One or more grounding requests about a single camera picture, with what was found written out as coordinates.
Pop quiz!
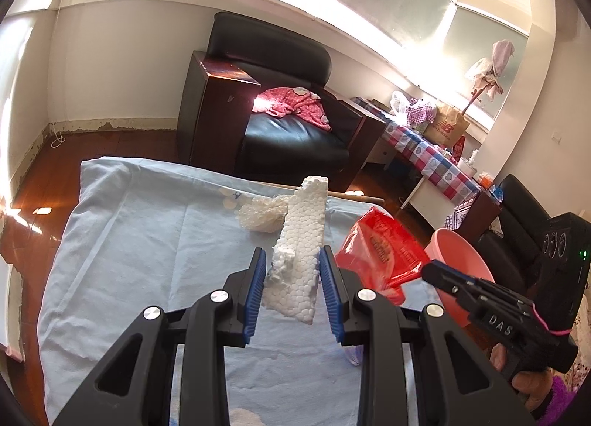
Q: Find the red plastic bag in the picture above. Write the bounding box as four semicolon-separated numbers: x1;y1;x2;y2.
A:
335;206;430;306

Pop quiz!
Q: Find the white styrofoam piece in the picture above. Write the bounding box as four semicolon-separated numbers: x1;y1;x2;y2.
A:
263;176;329;325

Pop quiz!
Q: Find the white shredded fibre bundle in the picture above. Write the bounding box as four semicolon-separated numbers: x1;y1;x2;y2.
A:
238;195;290;233

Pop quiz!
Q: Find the purple cloth pouch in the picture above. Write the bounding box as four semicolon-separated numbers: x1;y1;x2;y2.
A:
344;345;363;367

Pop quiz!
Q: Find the purple fleece sleeve forearm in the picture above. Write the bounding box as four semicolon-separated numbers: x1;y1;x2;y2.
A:
531;376;576;426

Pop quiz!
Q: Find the person's right hand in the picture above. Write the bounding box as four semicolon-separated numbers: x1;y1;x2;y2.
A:
490;344;553;412

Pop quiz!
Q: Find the black leather armchair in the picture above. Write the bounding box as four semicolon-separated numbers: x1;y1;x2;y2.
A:
476;174;550;297
176;11;386;192

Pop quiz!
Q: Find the pink plastic basin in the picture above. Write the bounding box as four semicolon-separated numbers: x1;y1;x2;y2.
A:
423;227;496;329

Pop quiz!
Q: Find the light blue table cloth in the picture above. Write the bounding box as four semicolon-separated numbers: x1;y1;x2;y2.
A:
37;157;361;425

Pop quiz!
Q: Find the checkered tablecloth side table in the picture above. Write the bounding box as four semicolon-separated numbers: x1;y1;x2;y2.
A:
383;121;482;229

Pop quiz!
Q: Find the white drawer cabinet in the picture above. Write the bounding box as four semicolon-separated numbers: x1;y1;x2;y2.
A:
365;138;397;170

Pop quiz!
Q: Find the white tissue container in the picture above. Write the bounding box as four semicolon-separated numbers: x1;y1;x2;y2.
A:
458;149;479;178

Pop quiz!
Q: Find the brown paper shopping bag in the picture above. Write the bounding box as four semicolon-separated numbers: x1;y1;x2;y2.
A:
423;104;470;148

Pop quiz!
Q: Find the purple checkered cloth bag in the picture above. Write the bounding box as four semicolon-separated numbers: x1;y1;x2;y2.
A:
406;99;438;127

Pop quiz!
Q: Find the red patterned garment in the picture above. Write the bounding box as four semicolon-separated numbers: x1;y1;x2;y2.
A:
252;87;332;131

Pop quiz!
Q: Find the coat stand with hats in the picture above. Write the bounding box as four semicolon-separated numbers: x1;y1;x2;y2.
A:
462;39;515;114

